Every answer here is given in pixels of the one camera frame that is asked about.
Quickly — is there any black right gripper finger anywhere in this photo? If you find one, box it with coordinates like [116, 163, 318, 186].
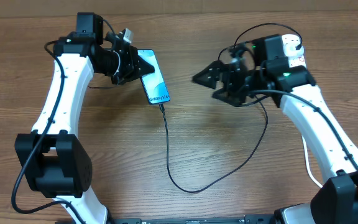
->
[212, 87, 244, 107]
[192, 60, 227, 89]

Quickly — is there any Samsung Galaxy smartphone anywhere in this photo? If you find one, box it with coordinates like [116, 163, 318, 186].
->
[138, 49, 170, 105]

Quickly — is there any black USB charging cable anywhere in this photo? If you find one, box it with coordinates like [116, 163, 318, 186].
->
[158, 22, 303, 194]

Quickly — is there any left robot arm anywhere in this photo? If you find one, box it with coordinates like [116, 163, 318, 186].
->
[14, 12, 157, 223]

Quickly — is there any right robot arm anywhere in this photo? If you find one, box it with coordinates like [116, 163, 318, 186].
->
[192, 34, 358, 223]

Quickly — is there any white USB wall charger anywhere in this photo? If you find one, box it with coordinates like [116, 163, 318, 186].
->
[283, 44, 305, 58]

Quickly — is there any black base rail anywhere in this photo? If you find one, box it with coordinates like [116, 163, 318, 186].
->
[108, 214, 277, 224]

